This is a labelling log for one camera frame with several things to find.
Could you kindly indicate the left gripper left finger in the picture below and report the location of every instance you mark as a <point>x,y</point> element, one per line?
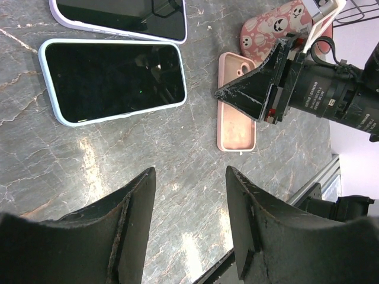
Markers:
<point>104,242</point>

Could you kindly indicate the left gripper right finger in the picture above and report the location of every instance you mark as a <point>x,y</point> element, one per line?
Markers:
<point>275,242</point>

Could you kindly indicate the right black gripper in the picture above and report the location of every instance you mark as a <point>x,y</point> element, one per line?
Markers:
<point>286,78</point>

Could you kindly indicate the pink phone case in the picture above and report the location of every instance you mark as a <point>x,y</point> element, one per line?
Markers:
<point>235,131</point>

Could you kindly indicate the blue-edged black phone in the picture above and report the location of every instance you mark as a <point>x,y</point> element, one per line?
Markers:
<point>124,14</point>

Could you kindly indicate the lavender phone case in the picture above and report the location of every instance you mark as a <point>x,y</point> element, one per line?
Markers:
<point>124,32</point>

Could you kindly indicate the white-edged black phone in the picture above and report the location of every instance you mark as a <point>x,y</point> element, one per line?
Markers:
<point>115,81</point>

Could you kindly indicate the light blue phone case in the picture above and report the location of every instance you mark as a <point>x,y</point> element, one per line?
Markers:
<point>43,74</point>

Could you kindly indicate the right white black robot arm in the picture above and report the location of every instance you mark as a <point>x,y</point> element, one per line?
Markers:
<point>356,95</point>

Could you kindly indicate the pink speckled mug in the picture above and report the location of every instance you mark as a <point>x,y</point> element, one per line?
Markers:
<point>259,34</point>

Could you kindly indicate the black wire dish basket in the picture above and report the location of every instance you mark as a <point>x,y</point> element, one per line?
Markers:
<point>357,11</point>

